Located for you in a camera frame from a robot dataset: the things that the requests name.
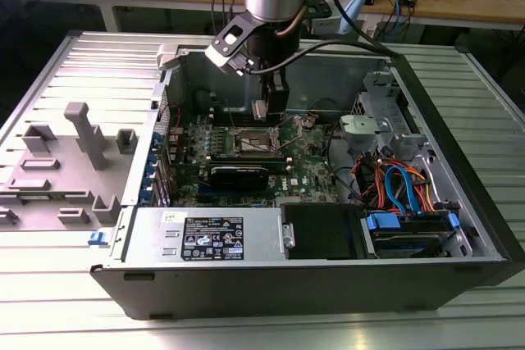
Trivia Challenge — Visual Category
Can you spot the silver topped CPU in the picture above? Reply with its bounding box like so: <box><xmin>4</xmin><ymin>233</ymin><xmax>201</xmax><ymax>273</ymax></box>
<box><xmin>251</xmin><ymin>99</ymin><xmax>271</xmax><ymax>121</ymax></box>

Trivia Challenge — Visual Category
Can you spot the thin wire locking lever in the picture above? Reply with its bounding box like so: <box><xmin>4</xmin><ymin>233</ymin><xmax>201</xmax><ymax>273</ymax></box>
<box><xmin>240</xmin><ymin>140</ymin><xmax>282</xmax><ymax>155</ymax></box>
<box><xmin>225</xmin><ymin>98</ymin><xmax>238</xmax><ymax>133</ymax></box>

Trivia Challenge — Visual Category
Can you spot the black plastic drive cover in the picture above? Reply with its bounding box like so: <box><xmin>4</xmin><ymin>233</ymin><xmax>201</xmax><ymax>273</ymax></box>
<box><xmin>281</xmin><ymin>203</ymin><xmax>364</xmax><ymax>261</ymax></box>

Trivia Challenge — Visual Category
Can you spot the green motherboard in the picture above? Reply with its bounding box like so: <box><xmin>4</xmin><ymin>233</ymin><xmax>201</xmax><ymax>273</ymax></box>
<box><xmin>163</xmin><ymin>107</ymin><xmax>344</xmax><ymax>208</ymax></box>

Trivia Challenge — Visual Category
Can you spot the silver metal drive cage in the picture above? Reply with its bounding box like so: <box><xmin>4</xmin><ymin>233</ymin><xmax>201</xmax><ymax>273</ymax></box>
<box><xmin>338</xmin><ymin>70</ymin><xmax>475</xmax><ymax>259</ymax></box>

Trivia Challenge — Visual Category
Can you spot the black graphics card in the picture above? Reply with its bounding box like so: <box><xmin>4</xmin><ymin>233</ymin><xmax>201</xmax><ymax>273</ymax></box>
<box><xmin>208</xmin><ymin>164</ymin><xmax>271</xmax><ymax>192</ymax></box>

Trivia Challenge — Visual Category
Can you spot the black rating label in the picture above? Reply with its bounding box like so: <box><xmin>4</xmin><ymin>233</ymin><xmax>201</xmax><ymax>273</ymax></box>
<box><xmin>181</xmin><ymin>216</ymin><xmax>245</xmax><ymax>261</ymax></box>

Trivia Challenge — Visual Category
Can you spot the silver power supply unit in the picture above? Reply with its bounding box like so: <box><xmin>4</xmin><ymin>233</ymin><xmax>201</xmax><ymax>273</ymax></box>
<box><xmin>121</xmin><ymin>205</ymin><xmax>285</xmax><ymax>264</ymax></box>

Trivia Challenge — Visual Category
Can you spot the hard disk in blue carrier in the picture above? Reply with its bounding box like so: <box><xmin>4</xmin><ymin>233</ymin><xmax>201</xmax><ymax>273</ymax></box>
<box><xmin>359</xmin><ymin>211</ymin><xmax>463</xmax><ymax>260</ymax></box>

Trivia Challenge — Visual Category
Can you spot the grey plastic parts rack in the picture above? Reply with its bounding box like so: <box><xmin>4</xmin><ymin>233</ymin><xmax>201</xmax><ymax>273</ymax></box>
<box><xmin>0</xmin><ymin>102</ymin><xmax>139</xmax><ymax>232</ymax></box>

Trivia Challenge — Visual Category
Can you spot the black and grey PC case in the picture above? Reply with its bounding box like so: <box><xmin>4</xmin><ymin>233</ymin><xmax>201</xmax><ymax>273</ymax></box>
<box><xmin>89</xmin><ymin>31</ymin><xmax>525</xmax><ymax>321</ymax></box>

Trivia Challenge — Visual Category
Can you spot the black camera bracket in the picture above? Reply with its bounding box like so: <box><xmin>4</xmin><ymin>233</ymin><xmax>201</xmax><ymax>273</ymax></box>
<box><xmin>212</xmin><ymin>11</ymin><xmax>267</xmax><ymax>56</ymax></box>

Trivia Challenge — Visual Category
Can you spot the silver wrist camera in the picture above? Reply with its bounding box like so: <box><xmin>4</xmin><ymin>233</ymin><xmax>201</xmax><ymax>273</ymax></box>
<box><xmin>203</xmin><ymin>40</ymin><xmax>256</xmax><ymax>78</ymax></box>

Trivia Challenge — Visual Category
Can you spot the black camera cable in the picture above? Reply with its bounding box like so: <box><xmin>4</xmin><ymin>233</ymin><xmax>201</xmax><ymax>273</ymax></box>
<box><xmin>245</xmin><ymin>40</ymin><xmax>409</xmax><ymax>77</ymax></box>

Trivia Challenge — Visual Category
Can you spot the thin red wire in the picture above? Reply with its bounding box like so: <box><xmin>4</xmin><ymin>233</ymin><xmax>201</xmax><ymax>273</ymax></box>
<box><xmin>157</xmin><ymin>103</ymin><xmax>184</xmax><ymax>134</ymax></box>

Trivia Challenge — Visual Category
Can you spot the blue flat data wire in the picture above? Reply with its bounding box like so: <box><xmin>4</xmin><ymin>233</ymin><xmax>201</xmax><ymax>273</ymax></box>
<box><xmin>385</xmin><ymin>164</ymin><xmax>423</xmax><ymax>216</ymax></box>

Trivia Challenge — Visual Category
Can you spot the orange data wire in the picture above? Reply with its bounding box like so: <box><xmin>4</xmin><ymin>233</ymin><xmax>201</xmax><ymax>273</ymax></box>
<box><xmin>409</xmin><ymin>167</ymin><xmax>442</xmax><ymax>214</ymax></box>

